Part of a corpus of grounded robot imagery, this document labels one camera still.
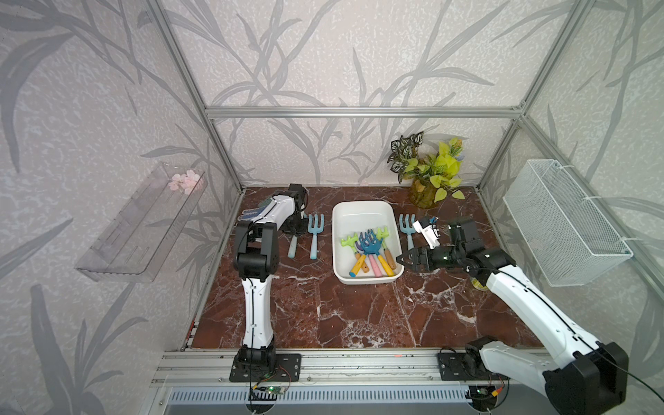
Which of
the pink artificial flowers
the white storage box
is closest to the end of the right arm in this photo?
the white storage box

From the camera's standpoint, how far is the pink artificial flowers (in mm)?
770

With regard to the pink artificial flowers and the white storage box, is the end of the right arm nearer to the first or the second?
the white storage box
